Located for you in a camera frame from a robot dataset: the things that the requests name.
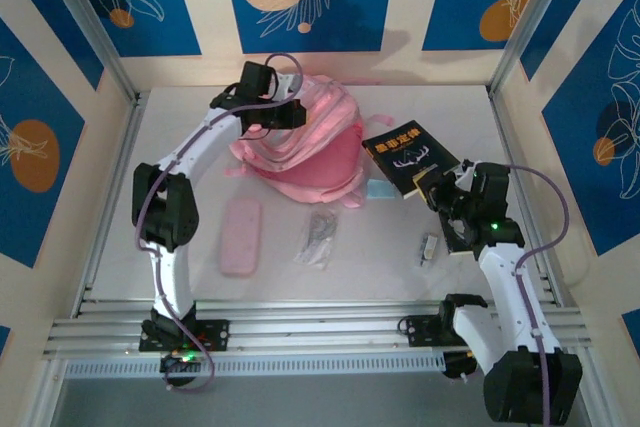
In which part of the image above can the black book with antler print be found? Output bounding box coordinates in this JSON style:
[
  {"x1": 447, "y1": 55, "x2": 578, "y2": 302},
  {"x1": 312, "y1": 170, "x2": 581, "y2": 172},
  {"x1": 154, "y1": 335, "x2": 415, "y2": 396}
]
[{"x1": 362, "y1": 119, "x2": 465, "y2": 200}]

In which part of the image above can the pink school backpack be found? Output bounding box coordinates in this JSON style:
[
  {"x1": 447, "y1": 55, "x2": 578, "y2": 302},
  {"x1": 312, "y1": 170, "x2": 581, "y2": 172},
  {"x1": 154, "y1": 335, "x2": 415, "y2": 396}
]
[{"x1": 223, "y1": 74, "x2": 396, "y2": 211}]

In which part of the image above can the light blue card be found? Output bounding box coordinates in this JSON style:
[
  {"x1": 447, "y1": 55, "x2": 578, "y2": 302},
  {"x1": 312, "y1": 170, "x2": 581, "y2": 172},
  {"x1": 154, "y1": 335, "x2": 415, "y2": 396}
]
[{"x1": 366, "y1": 180, "x2": 403, "y2": 200}]

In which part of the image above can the clear bag of dark stationery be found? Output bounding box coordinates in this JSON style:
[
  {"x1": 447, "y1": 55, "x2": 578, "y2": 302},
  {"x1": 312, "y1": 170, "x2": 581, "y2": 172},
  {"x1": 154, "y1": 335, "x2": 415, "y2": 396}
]
[{"x1": 292, "y1": 209, "x2": 339, "y2": 268}]

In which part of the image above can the pink pencil case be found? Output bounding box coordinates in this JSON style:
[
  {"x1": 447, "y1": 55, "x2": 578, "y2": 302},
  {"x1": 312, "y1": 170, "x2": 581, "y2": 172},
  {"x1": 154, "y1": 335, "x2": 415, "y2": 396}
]
[{"x1": 219, "y1": 197, "x2": 264, "y2": 278}]

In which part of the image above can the black controller box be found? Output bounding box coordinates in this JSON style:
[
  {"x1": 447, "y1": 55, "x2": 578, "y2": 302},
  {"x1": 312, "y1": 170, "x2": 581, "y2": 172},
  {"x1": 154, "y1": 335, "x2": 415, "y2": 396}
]
[
  {"x1": 442, "y1": 350, "x2": 489, "y2": 382},
  {"x1": 159, "y1": 352, "x2": 202, "y2": 388}
]

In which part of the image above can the white left camera mount bracket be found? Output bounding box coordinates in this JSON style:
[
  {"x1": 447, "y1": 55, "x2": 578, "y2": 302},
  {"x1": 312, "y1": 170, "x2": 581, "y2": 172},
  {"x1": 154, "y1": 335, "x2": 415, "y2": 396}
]
[{"x1": 273, "y1": 73, "x2": 304, "y2": 95}]

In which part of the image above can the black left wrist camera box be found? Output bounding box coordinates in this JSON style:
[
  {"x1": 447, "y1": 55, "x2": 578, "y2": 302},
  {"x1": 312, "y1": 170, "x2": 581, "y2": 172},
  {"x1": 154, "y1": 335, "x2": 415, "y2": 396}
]
[{"x1": 238, "y1": 61, "x2": 275, "y2": 97}]

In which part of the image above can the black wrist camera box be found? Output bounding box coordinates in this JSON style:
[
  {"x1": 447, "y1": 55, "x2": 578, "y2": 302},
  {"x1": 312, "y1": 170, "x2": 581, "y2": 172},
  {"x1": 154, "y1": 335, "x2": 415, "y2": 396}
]
[
  {"x1": 238, "y1": 61, "x2": 275, "y2": 97},
  {"x1": 472, "y1": 161, "x2": 511, "y2": 199}
]

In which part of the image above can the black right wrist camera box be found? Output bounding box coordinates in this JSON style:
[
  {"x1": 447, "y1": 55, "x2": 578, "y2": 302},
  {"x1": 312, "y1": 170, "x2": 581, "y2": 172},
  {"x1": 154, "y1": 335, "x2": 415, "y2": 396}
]
[{"x1": 472, "y1": 161, "x2": 511, "y2": 199}]

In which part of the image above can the aluminium side rail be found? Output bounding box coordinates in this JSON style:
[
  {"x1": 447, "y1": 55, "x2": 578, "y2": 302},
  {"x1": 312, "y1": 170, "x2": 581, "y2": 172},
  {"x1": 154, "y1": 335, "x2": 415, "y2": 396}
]
[
  {"x1": 487, "y1": 86, "x2": 564, "y2": 308},
  {"x1": 74, "y1": 91, "x2": 147, "y2": 318}
]

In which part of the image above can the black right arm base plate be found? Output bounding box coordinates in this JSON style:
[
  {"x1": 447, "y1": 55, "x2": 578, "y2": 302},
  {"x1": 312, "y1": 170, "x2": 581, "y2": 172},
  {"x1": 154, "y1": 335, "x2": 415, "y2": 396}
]
[{"x1": 403, "y1": 314, "x2": 494, "y2": 348}]

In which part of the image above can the aluminium mounting rail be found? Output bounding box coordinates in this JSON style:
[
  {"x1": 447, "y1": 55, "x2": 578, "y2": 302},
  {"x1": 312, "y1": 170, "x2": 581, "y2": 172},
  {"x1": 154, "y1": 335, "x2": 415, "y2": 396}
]
[{"x1": 42, "y1": 299, "x2": 594, "y2": 361}]

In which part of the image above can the aluminium frame post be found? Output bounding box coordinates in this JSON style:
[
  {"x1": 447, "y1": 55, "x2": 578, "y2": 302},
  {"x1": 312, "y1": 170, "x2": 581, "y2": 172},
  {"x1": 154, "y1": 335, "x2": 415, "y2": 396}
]
[
  {"x1": 487, "y1": 0, "x2": 584, "y2": 98},
  {"x1": 37, "y1": 0, "x2": 144, "y2": 103}
]

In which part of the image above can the white slotted cable duct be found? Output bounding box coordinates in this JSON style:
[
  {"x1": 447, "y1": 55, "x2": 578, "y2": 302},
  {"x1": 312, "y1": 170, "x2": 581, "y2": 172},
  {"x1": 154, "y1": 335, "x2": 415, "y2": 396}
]
[{"x1": 62, "y1": 352, "x2": 446, "y2": 379}]

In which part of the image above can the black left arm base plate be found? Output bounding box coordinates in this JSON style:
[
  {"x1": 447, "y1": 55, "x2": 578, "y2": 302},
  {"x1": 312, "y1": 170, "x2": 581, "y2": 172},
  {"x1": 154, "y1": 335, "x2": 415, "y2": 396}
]
[{"x1": 138, "y1": 319, "x2": 231, "y2": 353}]

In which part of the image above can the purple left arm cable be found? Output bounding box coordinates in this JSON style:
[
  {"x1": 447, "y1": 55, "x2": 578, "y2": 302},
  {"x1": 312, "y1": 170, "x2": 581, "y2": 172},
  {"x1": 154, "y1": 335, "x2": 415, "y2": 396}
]
[{"x1": 135, "y1": 52, "x2": 305, "y2": 394}]

